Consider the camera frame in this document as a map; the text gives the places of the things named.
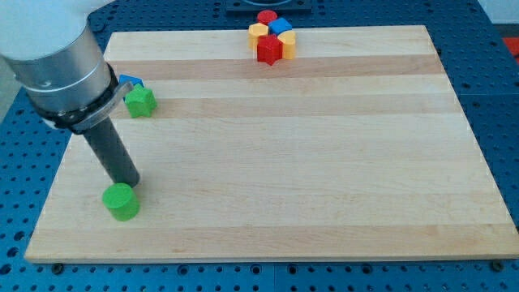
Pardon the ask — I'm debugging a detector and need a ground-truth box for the green cylinder block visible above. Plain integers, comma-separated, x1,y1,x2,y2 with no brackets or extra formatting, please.
102,182,140,221

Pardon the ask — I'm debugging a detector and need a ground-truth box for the blue block behind arm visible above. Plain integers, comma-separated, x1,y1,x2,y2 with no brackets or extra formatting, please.
118,74,144,87

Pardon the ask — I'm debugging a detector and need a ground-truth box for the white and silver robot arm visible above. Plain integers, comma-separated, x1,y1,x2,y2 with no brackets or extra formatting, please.
1,0,134,134

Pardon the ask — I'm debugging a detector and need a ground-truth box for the wooden board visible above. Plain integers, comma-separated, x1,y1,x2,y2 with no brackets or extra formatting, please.
25,25,518,264

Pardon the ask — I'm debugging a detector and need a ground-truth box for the red star block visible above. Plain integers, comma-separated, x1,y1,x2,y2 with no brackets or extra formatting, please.
256,34,283,66

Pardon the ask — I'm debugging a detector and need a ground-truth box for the yellow heart block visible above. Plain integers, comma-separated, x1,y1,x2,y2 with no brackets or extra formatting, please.
277,30,297,60

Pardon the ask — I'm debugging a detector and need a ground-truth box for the yellow hexagon block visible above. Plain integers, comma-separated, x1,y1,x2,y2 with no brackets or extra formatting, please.
247,23,269,51

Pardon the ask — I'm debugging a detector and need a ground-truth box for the blue cube block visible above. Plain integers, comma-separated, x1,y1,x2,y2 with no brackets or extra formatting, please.
268,18,293,36

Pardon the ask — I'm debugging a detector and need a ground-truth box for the green star block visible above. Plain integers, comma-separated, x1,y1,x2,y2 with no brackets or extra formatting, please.
124,84,157,118

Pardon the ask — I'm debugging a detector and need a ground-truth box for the red cylinder block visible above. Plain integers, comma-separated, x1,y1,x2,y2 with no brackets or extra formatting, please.
256,10,278,25

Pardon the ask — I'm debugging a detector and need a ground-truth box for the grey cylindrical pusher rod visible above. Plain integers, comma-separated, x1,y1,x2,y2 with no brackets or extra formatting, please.
84,118,140,187

